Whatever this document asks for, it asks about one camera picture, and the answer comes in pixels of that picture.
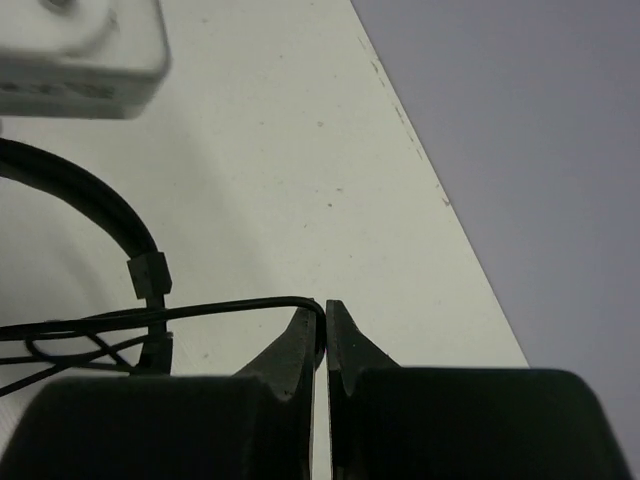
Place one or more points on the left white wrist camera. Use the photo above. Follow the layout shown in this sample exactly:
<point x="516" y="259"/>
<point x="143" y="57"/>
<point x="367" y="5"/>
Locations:
<point x="81" y="59"/>

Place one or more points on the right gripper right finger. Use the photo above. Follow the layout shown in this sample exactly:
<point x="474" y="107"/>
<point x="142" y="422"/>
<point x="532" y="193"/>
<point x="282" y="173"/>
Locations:
<point x="348" y="353"/>

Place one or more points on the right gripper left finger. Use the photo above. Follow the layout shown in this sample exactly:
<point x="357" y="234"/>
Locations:
<point x="279" y="437"/>

